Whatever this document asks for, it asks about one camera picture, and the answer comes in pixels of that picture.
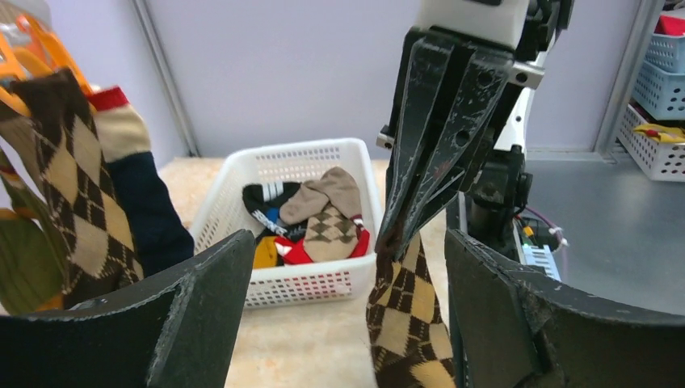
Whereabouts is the white storage baskets background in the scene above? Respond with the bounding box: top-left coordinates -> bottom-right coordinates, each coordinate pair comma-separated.
618,1 -> 684,183

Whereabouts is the navy white red hanging sock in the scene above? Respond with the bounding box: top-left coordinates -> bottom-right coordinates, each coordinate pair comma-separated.
88,86 -> 194,276

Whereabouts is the olive striped hanging sock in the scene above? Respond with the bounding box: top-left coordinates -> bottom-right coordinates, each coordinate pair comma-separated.
1,153 -> 65,315

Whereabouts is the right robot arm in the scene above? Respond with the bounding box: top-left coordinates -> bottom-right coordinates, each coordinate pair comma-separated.
375,1 -> 574,260

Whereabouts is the brown argyle sock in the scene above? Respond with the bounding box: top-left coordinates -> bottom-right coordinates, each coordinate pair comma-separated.
366,234 -> 456,388
1,69 -> 144,309

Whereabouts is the beige argyle sock in basket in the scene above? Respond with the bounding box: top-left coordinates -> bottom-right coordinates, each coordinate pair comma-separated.
279,167 -> 370,264

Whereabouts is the orange clothes clip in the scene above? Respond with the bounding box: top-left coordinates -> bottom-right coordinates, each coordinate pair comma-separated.
1,15 -> 94,120

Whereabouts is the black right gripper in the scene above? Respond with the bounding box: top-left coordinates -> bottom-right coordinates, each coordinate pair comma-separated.
376,1 -> 574,253

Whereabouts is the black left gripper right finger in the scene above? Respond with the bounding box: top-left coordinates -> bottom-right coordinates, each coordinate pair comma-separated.
445,230 -> 684,387

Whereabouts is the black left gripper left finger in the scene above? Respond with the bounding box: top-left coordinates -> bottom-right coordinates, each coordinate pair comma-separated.
1,230 -> 254,387

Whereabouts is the black sock in basket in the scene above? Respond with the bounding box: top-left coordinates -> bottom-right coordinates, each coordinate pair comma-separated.
242,181 -> 307,243

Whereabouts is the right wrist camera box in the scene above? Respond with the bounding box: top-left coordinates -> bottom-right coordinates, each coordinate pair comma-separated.
414,0 -> 529,49

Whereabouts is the white plastic laundry basket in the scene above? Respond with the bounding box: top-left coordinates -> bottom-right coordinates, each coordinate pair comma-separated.
190,137 -> 382,309

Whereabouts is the red sock in basket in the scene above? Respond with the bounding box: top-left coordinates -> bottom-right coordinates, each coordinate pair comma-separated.
275,212 -> 370,265

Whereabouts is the yellow sock in basket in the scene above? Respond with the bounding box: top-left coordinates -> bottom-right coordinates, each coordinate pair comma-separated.
253,236 -> 279,269

